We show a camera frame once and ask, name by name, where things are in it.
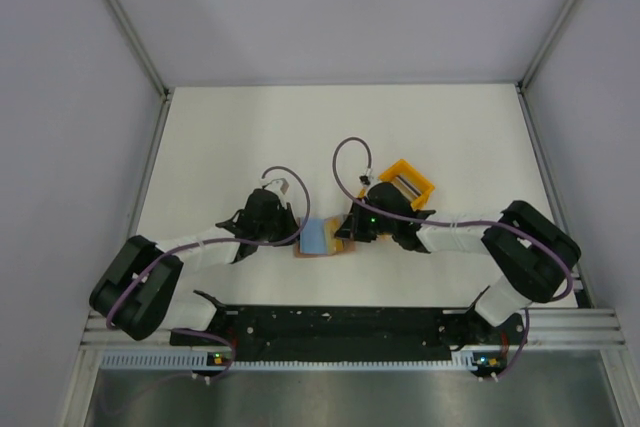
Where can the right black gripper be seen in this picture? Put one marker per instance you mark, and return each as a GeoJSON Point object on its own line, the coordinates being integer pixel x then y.
{"type": "Point", "coordinates": [353, 229]}

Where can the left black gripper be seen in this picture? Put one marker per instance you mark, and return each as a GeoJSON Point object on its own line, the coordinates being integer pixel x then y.
{"type": "Point", "coordinates": [285, 212]}

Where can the gold credit card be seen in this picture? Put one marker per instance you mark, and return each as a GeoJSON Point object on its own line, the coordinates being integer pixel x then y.
{"type": "Point", "coordinates": [334, 244]}

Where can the tan leather card holder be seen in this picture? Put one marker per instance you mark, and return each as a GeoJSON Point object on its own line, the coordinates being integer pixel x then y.
{"type": "Point", "coordinates": [312, 244]}

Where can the yellow plastic bin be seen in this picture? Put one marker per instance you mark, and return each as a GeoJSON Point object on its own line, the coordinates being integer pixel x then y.
{"type": "Point", "coordinates": [402, 167]}

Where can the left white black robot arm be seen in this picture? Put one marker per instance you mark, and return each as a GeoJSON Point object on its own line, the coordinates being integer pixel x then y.
{"type": "Point", "coordinates": [160, 285]}

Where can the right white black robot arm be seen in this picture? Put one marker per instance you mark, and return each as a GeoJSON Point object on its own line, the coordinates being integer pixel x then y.
{"type": "Point", "coordinates": [535, 257]}

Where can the stack of striped cards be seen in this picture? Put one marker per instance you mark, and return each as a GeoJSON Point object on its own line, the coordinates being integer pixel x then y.
{"type": "Point", "coordinates": [409, 188]}

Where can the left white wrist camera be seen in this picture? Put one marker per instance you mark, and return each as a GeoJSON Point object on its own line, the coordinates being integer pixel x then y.
{"type": "Point", "coordinates": [278, 187]}

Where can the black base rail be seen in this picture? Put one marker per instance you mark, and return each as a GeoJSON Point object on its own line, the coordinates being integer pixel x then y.
{"type": "Point", "coordinates": [337, 334]}

